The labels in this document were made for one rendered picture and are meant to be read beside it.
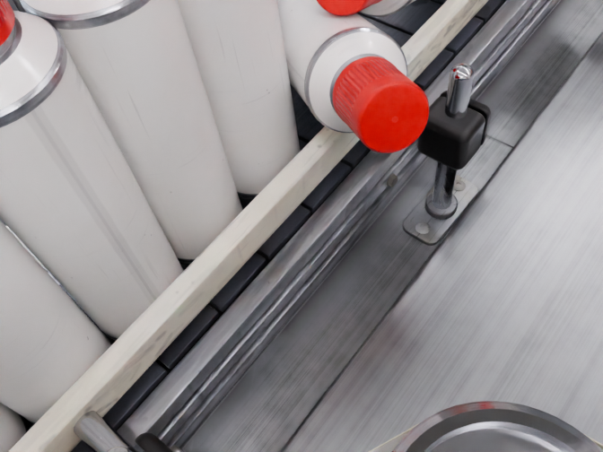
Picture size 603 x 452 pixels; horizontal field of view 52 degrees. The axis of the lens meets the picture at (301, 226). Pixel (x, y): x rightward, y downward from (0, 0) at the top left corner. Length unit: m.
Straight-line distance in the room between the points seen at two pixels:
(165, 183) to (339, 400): 0.13
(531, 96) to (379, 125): 0.23
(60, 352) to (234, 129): 0.13
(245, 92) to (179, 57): 0.05
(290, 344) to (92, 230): 0.16
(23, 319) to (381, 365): 0.16
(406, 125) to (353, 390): 0.12
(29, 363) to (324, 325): 0.17
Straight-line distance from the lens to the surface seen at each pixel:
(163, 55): 0.24
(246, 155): 0.32
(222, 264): 0.29
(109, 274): 0.27
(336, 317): 0.36
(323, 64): 0.29
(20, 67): 0.20
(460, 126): 0.33
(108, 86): 0.24
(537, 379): 0.31
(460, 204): 0.40
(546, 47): 0.52
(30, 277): 0.25
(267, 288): 0.32
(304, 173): 0.31
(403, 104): 0.26
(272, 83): 0.30
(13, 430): 0.31
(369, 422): 0.29
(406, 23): 0.45
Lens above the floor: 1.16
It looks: 56 degrees down
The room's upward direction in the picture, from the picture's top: 10 degrees counter-clockwise
